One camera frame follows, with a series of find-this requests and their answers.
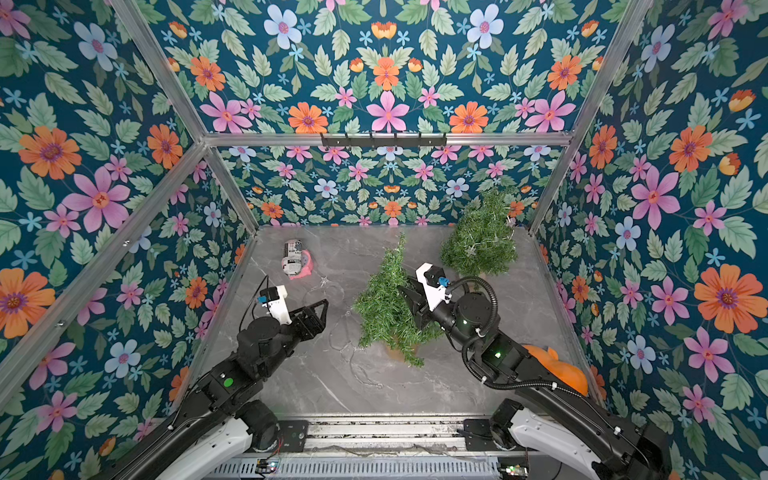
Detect clear string light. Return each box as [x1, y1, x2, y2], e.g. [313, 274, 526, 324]
[446, 191, 517, 271]
[311, 272, 385, 391]

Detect small green tree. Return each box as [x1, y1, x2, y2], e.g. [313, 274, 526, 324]
[353, 234, 443, 367]
[440, 188, 518, 278]

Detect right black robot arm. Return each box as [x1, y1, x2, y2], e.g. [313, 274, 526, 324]
[398, 276, 672, 479]

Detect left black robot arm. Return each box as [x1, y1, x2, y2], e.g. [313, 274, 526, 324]
[96, 299, 329, 479]

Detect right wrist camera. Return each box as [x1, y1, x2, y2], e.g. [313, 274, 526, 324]
[416, 263, 451, 312]

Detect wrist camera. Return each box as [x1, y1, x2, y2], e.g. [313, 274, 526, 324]
[257, 285, 292, 325]
[416, 263, 451, 312]

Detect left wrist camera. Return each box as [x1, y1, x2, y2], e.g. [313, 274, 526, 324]
[257, 285, 292, 325]

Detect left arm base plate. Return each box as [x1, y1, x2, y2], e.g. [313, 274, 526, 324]
[278, 420, 309, 453]

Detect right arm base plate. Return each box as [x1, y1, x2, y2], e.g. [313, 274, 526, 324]
[457, 418, 497, 452]

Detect white cable duct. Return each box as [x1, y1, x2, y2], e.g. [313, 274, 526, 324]
[206, 457, 501, 479]

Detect black hook rail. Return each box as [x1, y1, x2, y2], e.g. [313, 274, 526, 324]
[320, 133, 448, 148]

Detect aluminium frame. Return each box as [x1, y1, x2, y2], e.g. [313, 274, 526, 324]
[1, 1, 653, 406]

